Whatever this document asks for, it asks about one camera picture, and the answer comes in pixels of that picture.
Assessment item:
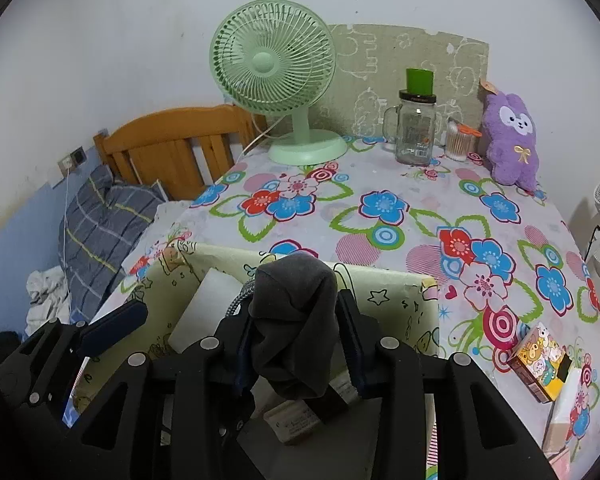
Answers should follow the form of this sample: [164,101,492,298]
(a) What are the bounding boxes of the green printed board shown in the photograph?
[312,23,490,141]

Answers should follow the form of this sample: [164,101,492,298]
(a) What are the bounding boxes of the grey sock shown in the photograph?
[247,253,338,401]

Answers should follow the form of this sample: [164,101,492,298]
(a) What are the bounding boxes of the white charger cable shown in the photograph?
[59,164,73,273]

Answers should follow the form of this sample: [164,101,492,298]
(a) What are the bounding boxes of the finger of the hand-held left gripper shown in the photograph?
[0,302,148,411]

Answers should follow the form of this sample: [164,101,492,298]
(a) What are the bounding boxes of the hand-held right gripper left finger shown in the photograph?
[67,307,276,480]

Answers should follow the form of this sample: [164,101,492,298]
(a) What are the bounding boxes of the pale desk fan cable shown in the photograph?
[240,114,281,157]

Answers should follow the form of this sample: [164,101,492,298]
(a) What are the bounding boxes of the white crumpled cloth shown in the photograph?
[26,266,73,336]

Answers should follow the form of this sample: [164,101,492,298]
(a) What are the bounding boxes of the green cup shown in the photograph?
[406,67,435,96]

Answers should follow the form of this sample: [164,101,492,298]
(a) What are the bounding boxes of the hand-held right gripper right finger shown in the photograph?
[336,290,556,480]

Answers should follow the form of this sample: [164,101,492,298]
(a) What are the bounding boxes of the pink tissue pack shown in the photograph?
[541,367,598,466]

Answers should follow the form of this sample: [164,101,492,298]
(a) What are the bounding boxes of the wooden bed headboard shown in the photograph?
[94,104,268,202]

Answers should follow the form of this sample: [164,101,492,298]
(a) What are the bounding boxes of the grey plaid pillow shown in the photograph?
[60,165,168,306]

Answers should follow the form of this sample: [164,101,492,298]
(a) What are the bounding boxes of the purple plush bunny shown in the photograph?
[480,79,541,192]

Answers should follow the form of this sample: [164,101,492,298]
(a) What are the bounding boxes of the beige wardrobe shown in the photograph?
[567,200,600,321]

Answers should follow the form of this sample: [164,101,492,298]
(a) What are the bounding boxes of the green desk fan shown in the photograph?
[210,0,348,166]

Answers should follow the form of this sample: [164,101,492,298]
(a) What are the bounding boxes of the white drawstring pouch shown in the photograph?
[169,269,256,356]

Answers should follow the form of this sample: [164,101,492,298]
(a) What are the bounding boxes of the black fan cable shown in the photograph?
[584,224,600,262]

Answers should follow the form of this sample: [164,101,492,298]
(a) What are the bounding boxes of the orange lid swab container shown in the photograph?
[446,117,482,162]

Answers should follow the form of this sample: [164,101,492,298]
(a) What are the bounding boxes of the cartoon printed tissue pack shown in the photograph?
[506,322,571,403]

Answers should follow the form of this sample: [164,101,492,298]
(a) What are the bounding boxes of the floral tablecloth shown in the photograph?
[87,132,600,480]

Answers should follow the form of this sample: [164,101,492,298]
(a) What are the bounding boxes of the glass jar mug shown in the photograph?
[382,89,443,166]

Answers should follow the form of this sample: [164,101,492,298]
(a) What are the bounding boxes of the yellow cartoon printed storage box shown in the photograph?
[72,242,441,480]

